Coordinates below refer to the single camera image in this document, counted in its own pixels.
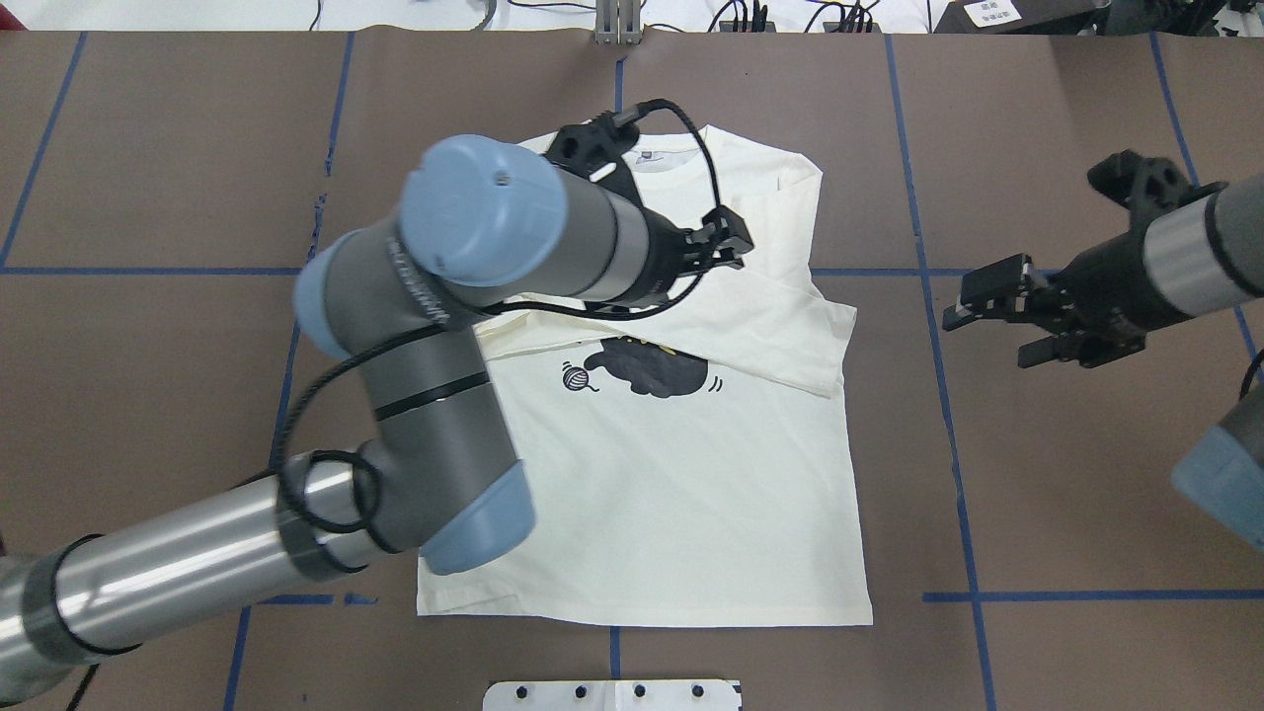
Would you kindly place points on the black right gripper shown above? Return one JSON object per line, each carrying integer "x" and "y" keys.
{"x": 1108, "y": 279}

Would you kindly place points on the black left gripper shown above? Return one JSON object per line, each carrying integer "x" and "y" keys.
{"x": 664, "y": 259}

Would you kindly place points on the cream long-sleeve cat shirt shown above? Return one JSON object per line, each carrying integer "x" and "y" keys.
{"x": 693, "y": 469}

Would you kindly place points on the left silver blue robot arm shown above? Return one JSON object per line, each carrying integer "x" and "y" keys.
{"x": 401, "y": 445}

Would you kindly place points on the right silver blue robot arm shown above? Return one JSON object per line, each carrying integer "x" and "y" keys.
{"x": 1188, "y": 260}

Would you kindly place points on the white mounting plate with bolts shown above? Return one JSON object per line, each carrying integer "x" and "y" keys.
{"x": 615, "y": 694}

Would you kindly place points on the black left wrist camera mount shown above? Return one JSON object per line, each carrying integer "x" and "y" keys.
{"x": 594, "y": 151}

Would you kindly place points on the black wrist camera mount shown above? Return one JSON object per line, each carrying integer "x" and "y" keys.
{"x": 594, "y": 151}
{"x": 1146, "y": 187}

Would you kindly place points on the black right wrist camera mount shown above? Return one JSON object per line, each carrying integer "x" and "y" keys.
{"x": 1146, "y": 187}

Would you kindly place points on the aluminium frame post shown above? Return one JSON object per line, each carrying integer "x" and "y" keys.
{"x": 618, "y": 22}

